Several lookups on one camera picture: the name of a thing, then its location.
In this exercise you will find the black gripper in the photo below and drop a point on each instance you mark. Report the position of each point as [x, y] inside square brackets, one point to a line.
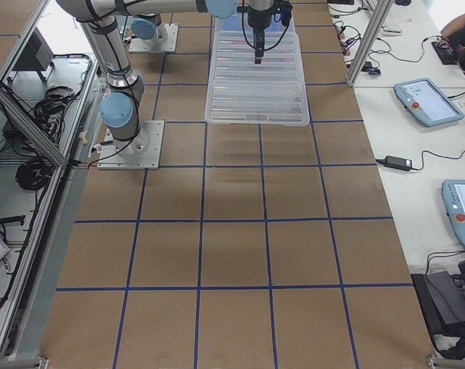
[257, 20]

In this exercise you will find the clear plastic box lid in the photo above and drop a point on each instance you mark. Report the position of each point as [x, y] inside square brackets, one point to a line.
[243, 92]

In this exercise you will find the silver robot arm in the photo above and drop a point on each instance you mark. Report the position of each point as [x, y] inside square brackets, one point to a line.
[120, 109]
[149, 28]

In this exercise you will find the clear plastic storage box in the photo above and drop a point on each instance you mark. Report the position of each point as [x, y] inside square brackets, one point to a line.
[232, 17]

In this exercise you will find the blue teach pendant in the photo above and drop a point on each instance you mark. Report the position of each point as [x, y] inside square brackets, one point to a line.
[427, 103]
[453, 194]

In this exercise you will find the black power adapter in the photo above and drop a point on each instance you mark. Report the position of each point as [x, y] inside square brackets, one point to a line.
[393, 162]

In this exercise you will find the aluminium frame post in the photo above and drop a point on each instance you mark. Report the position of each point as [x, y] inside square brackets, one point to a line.
[370, 34]

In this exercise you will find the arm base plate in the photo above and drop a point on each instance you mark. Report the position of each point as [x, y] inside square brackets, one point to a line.
[142, 153]
[138, 46]

